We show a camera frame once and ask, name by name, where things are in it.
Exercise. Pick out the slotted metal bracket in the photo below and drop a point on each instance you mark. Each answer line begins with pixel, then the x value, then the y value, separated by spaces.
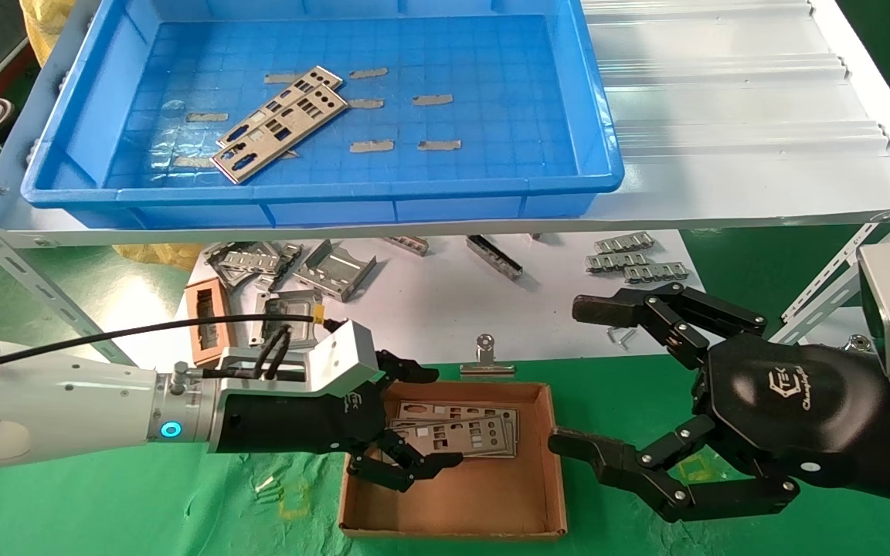
pixel 236 262
pixel 287 259

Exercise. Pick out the shallow cardboard box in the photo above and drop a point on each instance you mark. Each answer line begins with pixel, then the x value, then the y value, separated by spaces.
pixel 484 502

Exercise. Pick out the yellow plastic bag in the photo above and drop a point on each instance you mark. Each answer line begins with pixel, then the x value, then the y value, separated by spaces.
pixel 39 31
pixel 159 255

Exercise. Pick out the brown box with metal part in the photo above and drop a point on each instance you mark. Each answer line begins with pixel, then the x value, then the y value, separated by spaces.
pixel 212 305

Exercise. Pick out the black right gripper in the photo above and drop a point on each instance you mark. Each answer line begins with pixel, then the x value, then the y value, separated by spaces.
pixel 800 409

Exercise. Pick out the small clear plastic piece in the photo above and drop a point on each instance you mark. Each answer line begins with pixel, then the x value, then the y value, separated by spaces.
pixel 620 337

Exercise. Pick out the bent sheet metal bracket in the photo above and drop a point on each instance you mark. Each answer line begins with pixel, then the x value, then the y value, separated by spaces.
pixel 333 270

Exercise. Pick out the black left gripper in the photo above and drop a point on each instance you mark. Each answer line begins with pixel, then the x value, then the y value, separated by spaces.
pixel 298 423

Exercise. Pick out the small metal strip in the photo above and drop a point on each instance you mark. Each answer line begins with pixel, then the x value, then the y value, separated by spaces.
pixel 410 245

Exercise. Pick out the white metal shelf board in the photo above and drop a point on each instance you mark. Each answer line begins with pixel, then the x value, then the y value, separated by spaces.
pixel 723 154

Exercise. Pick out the small metal screw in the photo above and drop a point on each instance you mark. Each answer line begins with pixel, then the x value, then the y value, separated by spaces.
pixel 266 485

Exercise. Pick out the square metal frame part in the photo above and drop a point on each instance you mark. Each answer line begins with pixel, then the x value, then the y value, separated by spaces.
pixel 290 303

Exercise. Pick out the notched metal clip strip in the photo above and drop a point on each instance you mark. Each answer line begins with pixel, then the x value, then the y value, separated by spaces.
pixel 655 272
pixel 624 242
pixel 616 262

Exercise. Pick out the perforated metal shelf brace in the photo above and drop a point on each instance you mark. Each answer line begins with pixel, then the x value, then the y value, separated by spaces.
pixel 28 278
pixel 823 297

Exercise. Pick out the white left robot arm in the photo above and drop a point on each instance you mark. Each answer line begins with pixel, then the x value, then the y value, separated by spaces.
pixel 66 401

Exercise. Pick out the black metal bar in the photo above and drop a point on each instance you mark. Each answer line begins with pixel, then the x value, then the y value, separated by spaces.
pixel 495 259

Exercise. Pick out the blue plastic tray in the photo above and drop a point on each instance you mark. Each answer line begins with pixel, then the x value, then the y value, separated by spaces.
pixel 491 185

